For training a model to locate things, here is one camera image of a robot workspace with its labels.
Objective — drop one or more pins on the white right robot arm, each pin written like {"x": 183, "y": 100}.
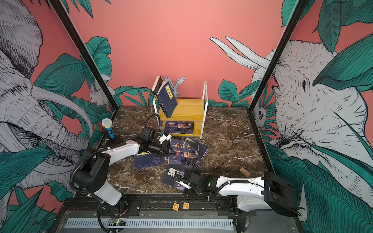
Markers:
{"x": 261, "y": 193}

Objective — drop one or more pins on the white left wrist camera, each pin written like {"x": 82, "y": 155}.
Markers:
{"x": 164, "y": 137}

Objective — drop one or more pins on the white metal wooden shelf rack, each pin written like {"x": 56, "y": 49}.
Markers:
{"x": 194, "y": 110}

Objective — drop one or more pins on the black frame post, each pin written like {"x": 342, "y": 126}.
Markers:
{"x": 62, "y": 14}
{"x": 297, "y": 12}

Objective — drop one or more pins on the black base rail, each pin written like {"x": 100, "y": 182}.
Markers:
{"x": 132, "y": 204}

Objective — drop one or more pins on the blue book yellow label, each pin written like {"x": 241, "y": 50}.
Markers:
{"x": 167, "y": 99}
{"x": 202, "y": 147}
{"x": 145, "y": 160}

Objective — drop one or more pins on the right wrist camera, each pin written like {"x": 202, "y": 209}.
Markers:
{"x": 182, "y": 183}

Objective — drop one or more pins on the black frame post left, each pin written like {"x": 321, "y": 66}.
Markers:
{"x": 62, "y": 14}

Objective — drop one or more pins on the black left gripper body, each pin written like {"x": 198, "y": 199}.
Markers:
{"x": 156, "y": 148}

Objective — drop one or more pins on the black frame post right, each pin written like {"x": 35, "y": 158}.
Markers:
{"x": 297, "y": 12}

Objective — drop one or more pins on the dark brown book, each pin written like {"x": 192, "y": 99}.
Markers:
{"x": 157, "y": 84}

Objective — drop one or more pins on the orange tag G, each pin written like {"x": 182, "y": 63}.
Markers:
{"x": 176, "y": 206}

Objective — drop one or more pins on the dark wolf cover book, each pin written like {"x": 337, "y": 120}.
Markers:
{"x": 172, "y": 172}

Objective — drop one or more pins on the blue teal microphone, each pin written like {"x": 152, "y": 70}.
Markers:
{"x": 107, "y": 124}

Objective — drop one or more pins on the small wooden block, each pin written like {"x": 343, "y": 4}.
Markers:
{"x": 245, "y": 172}

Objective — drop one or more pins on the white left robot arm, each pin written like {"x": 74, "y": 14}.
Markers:
{"x": 90, "y": 173}

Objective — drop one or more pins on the orange tag A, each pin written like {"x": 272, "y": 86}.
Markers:
{"x": 186, "y": 205}

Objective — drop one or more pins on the white slotted cable duct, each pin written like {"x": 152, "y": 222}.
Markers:
{"x": 147, "y": 223}

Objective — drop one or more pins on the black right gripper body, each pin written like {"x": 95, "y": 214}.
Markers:
{"x": 192, "y": 193}

